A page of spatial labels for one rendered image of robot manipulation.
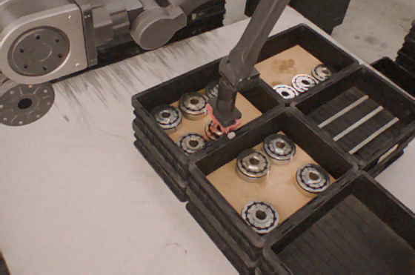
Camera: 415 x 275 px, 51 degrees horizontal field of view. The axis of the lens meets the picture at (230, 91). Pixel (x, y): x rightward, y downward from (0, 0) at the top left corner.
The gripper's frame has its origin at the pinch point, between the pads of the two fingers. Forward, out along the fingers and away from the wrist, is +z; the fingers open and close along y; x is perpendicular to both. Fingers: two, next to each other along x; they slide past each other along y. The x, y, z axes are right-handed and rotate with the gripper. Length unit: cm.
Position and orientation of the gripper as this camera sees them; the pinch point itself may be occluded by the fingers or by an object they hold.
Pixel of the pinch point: (221, 127)
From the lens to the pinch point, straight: 138.2
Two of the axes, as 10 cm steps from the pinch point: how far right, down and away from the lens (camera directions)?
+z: -1.4, 7.2, 6.8
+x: -8.3, 2.9, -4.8
